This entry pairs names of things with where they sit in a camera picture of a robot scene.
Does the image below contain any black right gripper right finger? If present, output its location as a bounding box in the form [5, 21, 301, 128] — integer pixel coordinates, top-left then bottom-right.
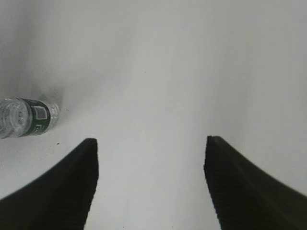
[203, 136, 307, 230]

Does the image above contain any clear green-label water bottle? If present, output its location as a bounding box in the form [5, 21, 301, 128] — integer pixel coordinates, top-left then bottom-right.
[0, 97, 59, 139]

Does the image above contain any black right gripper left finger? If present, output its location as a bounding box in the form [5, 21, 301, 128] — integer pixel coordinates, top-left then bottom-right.
[0, 138, 99, 230]

